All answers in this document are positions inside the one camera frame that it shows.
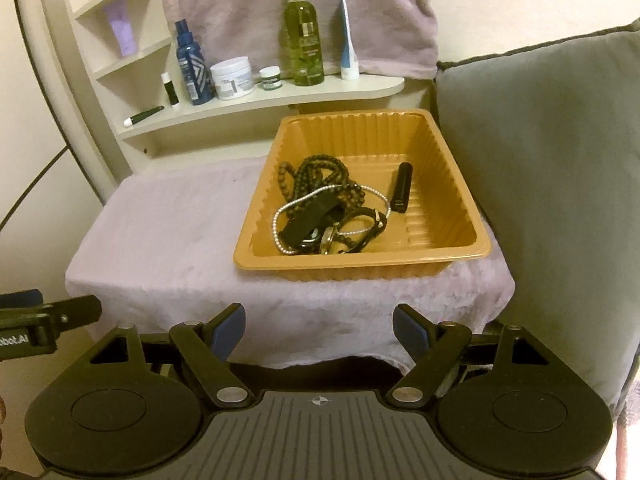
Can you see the orange ribbed plastic tray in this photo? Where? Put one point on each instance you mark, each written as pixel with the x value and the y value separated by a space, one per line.
pixel 441 224

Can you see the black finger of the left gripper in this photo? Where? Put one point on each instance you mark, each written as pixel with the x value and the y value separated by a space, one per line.
pixel 30 327

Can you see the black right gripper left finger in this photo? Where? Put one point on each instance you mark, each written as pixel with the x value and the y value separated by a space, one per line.
pixel 222 333

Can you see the black strap wristwatch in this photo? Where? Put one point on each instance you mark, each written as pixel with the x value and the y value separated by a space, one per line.
pixel 345 232

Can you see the purple lotion tube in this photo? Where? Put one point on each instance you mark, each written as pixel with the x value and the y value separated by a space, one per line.
pixel 118 17

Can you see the black wristband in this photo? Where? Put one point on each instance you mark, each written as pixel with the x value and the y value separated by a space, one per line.
pixel 304 229

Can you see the mauve fleece hanging blanket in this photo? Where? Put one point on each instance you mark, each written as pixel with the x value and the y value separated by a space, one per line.
pixel 389 37

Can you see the blue spray bottle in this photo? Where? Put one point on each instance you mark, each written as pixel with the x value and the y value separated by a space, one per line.
pixel 193 67

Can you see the small black white stick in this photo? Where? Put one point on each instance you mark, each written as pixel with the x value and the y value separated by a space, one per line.
pixel 170 89

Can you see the small green-lidded jar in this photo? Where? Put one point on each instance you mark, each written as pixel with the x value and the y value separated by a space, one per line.
pixel 270 77

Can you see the cream corner shelf unit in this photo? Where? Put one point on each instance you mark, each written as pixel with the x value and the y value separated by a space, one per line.
pixel 109 88

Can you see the white blue tube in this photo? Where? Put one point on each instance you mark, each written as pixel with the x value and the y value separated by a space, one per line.
pixel 349 62

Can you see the white cream jar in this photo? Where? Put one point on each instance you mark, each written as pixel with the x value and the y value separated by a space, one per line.
pixel 232 78

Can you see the mauve fleece bed cover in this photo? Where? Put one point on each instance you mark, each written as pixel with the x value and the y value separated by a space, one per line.
pixel 161 253

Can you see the black cylinder case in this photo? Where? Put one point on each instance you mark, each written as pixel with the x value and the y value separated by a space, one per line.
pixel 401 192

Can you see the grey-green cushion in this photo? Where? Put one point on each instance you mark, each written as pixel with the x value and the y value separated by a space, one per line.
pixel 547 138

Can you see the green olive spray bottle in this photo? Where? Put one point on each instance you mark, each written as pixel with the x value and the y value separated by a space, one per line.
pixel 304 43

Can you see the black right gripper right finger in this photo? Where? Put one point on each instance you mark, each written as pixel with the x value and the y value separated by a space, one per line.
pixel 414 332

